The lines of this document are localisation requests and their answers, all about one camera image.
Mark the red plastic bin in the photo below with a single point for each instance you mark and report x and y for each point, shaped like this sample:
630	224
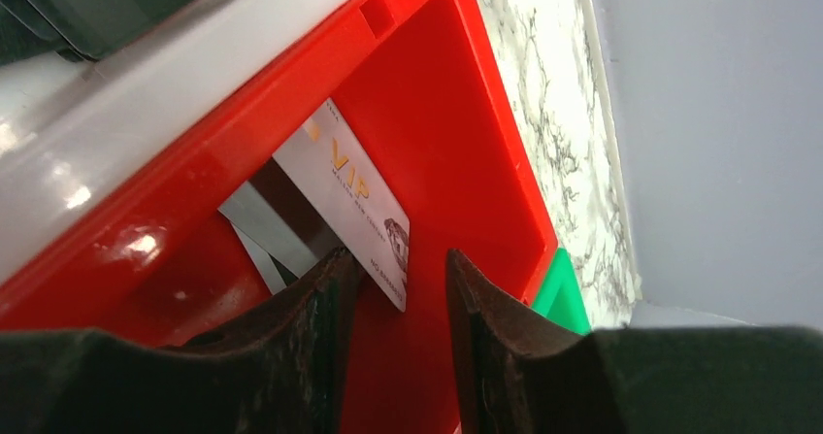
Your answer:
156	265

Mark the silver card in red bin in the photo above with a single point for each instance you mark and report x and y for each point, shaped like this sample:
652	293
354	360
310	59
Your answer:
263	262

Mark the silver VIP card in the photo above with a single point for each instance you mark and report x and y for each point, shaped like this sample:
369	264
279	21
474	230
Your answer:
329	166
276	215

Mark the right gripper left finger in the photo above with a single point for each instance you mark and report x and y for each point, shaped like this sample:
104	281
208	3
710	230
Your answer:
278	368

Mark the black cards in white bin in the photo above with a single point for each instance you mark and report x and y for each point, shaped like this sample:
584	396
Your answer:
78	30

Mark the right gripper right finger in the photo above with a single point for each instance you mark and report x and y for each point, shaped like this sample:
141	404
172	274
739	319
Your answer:
517	372

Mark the green plastic bin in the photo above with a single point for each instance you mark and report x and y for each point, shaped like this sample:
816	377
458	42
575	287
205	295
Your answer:
559	298

